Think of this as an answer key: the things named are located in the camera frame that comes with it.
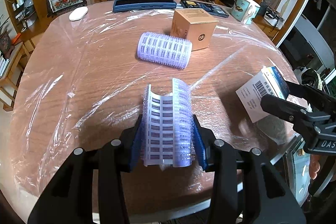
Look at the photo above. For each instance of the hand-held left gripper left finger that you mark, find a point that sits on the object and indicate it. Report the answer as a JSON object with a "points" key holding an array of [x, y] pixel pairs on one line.
{"points": [[136, 145]]}

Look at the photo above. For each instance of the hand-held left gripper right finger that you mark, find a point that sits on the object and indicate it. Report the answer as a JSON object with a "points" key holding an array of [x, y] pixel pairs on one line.
{"points": [[200, 145]]}

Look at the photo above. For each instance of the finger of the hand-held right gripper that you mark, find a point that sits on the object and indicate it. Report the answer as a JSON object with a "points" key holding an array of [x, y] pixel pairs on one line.
{"points": [[315, 98], [283, 108]]}

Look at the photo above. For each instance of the purple hair roller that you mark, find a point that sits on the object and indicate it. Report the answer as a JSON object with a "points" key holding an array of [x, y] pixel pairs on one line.
{"points": [[162, 49], [165, 129]]}

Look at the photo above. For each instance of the white and blue carton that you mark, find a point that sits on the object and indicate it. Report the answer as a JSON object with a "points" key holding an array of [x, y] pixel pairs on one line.
{"points": [[252, 98]]}

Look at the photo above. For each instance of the person's right hand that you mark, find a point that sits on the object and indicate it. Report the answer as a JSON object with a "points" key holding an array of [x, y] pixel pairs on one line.
{"points": [[314, 169]]}

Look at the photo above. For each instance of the white small appliance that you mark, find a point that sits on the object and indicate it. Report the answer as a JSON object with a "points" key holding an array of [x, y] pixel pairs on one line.
{"points": [[270, 19]]}

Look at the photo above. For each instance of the black eyeglasses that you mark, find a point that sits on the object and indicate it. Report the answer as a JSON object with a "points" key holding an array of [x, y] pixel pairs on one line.
{"points": [[274, 14]]}

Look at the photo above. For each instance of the brown cardboard box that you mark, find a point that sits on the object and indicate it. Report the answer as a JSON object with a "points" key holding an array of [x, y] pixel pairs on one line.
{"points": [[199, 29]]}

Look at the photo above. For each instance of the white computer mouse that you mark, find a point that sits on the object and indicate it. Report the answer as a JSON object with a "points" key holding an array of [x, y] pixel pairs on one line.
{"points": [[78, 13]]}

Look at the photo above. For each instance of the wooden stool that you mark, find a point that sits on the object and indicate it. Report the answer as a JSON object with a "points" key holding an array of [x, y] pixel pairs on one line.
{"points": [[15, 64]]}

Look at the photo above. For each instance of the framed flower picture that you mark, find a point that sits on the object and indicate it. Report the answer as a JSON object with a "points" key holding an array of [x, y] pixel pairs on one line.
{"points": [[65, 2]]}

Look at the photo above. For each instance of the wooden wall shelf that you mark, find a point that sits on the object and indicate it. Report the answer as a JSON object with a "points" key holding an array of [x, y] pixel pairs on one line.
{"points": [[22, 3]]}

